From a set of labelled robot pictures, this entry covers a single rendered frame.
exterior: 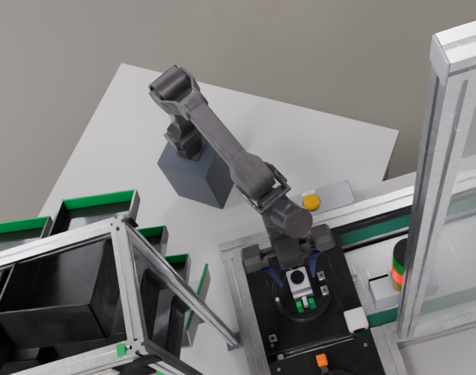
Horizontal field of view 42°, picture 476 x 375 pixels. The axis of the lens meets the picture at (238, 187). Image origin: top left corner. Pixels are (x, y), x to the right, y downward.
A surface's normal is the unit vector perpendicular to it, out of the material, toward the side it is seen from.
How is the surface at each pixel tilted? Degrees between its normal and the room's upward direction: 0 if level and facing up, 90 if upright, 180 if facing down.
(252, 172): 21
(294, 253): 16
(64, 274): 25
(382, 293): 0
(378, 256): 0
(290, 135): 0
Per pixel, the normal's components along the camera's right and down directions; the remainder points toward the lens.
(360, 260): -0.19, -0.42
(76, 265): -0.20, -0.76
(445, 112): 0.23, 0.86
